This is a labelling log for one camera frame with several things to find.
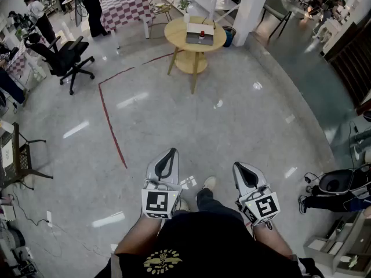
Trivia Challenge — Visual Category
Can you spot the grey chair with black legs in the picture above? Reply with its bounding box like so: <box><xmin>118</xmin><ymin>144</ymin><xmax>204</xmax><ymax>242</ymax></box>
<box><xmin>260</xmin><ymin>0</ymin><xmax>293</xmax><ymax>39</ymax></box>

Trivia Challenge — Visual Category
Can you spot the black office chair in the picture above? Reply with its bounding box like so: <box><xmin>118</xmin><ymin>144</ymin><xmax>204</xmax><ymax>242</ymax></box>
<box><xmin>24</xmin><ymin>32</ymin><xmax>96</xmax><ymax>96</ymax></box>

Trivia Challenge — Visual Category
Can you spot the black backpack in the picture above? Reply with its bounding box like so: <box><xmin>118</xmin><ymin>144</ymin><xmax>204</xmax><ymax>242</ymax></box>
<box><xmin>318</xmin><ymin>163</ymin><xmax>371</xmax><ymax>199</ymax></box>

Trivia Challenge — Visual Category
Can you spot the grey low shelf unit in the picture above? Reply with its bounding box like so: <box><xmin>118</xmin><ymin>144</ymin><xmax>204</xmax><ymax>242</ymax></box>
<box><xmin>303</xmin><ymin>209</ymin><xmax>371</xmax><ymax>275</ymax></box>

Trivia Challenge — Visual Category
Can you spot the black charger with cable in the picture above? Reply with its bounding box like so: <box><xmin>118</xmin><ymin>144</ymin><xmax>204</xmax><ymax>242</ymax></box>
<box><xmin>303</xmin><ymin>171</ymin><xmax>322</xmax><ymax>185</ymax></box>

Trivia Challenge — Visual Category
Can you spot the black floor cable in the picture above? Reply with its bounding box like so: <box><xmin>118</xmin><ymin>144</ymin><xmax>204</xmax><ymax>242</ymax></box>
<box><xmin>10</xmin><ymin>193</ymin><xmax>49</xmax><ymax>227</ymax></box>

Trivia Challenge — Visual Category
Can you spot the person's right forearm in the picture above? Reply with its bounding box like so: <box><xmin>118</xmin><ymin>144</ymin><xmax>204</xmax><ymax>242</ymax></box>
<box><xmin>251</xmin><ymin>222</ymin><xmax>294</xmax><ymax>258</ymax></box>

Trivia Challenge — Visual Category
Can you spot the blue waste bin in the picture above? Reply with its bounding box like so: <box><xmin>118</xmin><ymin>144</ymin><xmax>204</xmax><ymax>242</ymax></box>
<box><xmin>221</xmin><ymin>25</ymin><xmax>237</xmax><ymax>48</ymax></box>

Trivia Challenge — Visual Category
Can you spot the white grey box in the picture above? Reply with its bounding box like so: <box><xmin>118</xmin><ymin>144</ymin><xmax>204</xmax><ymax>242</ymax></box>
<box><xmin>185</xmin><ymin>22</ymin><xmax>216</xmax><ymax>46</ymax></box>

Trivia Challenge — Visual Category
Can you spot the round wooden side table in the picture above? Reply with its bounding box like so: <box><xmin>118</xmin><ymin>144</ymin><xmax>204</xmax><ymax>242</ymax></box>
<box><xmin>163</xmin><ymin>16</ymin><xmax>227</xmax><ymax>95</ymax></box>

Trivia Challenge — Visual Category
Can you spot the gold wire chair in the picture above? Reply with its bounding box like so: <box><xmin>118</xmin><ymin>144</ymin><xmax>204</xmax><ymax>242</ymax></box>
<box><xmin>148</xmin><ymin>0</ymin><xmax>178</xmax><ymax>31</ymax></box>

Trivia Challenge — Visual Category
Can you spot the person's left forearm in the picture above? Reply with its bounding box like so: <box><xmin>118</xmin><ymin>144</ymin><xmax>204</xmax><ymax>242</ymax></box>
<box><xmin>114</xmin><ymin>213</ymin><xmax>162</xmax><ymax>256</ymax></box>

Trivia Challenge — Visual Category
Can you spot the person's black printed shirt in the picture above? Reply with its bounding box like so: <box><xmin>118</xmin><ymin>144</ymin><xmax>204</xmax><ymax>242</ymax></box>
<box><xmin>94</xmin><ymin>209</ymin><xmax>326</xmax><ymax>278</ymax></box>

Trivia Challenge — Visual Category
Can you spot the black metal mesh chair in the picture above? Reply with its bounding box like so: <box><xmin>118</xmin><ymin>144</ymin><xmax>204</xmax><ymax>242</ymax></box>
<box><xmin>0</xmin><ymin>122</ymin><xmax>54</xmax><ymax>190</ymax></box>

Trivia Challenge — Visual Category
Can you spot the person's black trouser leg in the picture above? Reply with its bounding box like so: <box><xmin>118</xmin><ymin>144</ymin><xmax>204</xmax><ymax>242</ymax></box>
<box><xmin>196</xmin><ymin>188</ymin><xmax>245</xmax><ymax>217</ymax></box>

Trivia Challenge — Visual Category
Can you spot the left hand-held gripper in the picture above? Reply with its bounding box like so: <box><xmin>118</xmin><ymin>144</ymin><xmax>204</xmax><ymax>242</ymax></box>
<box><xmin>141</xmin><ymin>147</ymin><xmax>183</xmax><ymax>220</ymax></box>

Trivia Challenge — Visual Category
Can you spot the red white checkered table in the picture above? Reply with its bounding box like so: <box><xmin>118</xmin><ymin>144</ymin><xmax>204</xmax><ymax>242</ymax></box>
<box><xmin>100</xmin><ymin>0</ymin><xmax>156</xmax><ymax>39</ymax></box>

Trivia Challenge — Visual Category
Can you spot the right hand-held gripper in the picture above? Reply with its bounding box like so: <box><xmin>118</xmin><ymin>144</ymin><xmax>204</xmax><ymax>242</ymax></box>
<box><xmin>232</xmin><ymin>161</ymin><xmax>281</xmax><ymax>226</ymax></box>

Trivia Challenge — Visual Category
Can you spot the plant in white vase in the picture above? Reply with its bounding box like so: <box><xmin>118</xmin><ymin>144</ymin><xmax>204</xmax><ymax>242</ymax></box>
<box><xmin>177</xmin><ymin>0</ymin><xmax>192</xmax><ymax>24</ymax></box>

